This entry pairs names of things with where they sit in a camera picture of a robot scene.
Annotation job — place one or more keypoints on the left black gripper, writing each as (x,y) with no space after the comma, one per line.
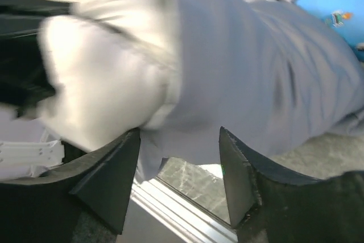
(23,78)

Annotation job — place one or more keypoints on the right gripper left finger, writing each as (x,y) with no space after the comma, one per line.
(48,208)

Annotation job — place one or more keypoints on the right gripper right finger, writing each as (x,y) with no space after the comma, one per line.
(268,202)

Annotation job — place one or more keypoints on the white pillow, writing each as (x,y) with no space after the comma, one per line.
(112,63)

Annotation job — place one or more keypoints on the grey pillowcase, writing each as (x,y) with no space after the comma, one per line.
(266,70)

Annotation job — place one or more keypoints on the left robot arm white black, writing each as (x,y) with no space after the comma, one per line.
(27,148)

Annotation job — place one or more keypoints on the blue cartoon print pillow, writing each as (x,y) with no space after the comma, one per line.
(344,16)

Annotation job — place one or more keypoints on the aluminium mounting rail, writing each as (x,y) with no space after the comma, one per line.
(178,215)

